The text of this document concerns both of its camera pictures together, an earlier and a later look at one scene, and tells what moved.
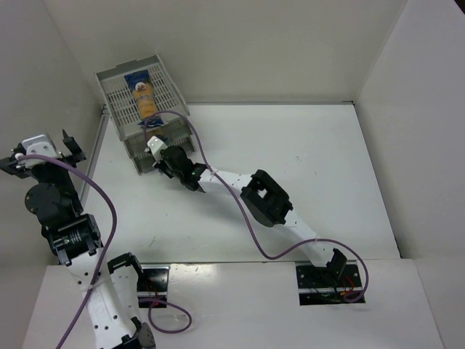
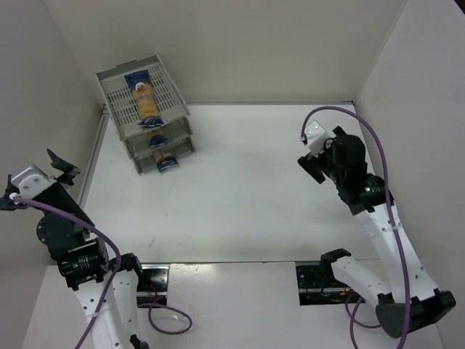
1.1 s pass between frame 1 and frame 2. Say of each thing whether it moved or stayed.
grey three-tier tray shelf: stayed
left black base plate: stayed
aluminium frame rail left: stayed
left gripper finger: moved
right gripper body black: moved
